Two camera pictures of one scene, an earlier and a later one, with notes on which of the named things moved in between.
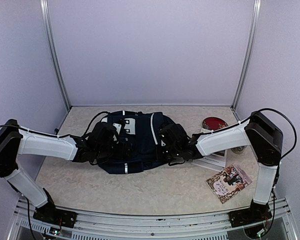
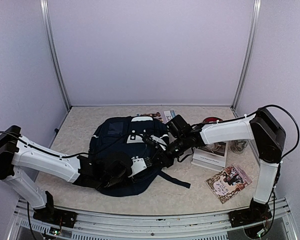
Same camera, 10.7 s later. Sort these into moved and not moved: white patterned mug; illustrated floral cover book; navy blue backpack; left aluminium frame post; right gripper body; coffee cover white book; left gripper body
Moved: navy blue backpack; right gripper body; left gripper body
Not moved: left aluminium frame post; white patterned mug; coffee cover white book; illustrated floral cover book
